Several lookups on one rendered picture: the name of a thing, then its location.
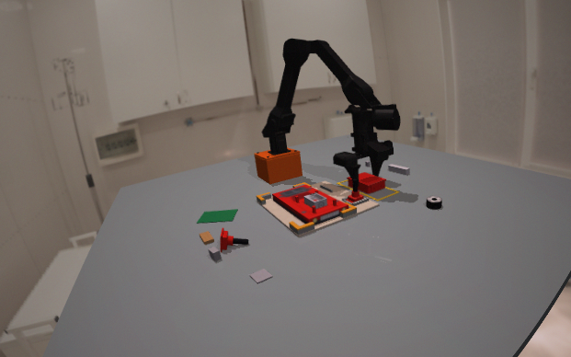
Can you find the green rectangular mat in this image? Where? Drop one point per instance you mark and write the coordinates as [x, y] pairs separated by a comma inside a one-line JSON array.
[[218, 216]]

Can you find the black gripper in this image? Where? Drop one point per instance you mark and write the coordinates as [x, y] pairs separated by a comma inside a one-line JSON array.
[[349, 160]]

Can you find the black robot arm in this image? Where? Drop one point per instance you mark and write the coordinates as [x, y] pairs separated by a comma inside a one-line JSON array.
[[357, 91]]

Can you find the small black tyre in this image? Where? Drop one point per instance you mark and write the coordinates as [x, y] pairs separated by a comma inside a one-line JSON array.
[[434, 202]]

